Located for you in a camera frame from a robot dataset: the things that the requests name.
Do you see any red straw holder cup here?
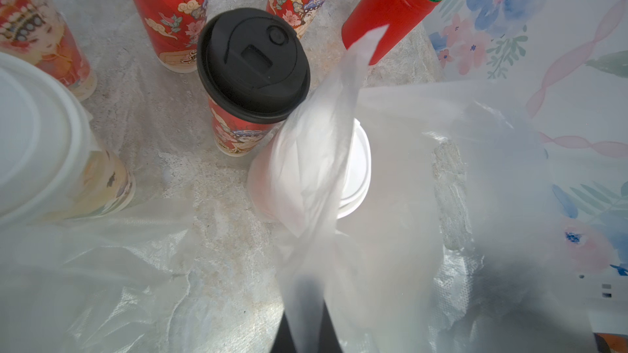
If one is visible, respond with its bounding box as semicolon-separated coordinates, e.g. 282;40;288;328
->
341;0;437;65

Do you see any clear plastic carrier bag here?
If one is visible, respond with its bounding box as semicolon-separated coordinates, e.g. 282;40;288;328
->
1;34;596;352

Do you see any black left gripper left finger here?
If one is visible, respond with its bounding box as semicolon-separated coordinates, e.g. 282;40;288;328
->
270;313;292;353

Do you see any back left white-lid cup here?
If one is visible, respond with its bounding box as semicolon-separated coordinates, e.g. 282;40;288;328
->
1;0;97;101

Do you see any front black-lid red cup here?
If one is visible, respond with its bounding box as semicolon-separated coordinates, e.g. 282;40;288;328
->
197;8;311;156

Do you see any front left white-lid cup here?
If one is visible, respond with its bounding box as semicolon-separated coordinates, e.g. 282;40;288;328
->
1;54;136;226

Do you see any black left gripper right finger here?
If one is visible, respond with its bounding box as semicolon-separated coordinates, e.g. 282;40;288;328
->
318;303;343;353

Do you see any black-lid red cup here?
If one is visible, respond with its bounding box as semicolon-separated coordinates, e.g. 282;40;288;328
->
197;8;311;156
133;0;209;74

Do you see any back black-lid red cup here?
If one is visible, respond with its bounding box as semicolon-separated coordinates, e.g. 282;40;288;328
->
133;0;209;74

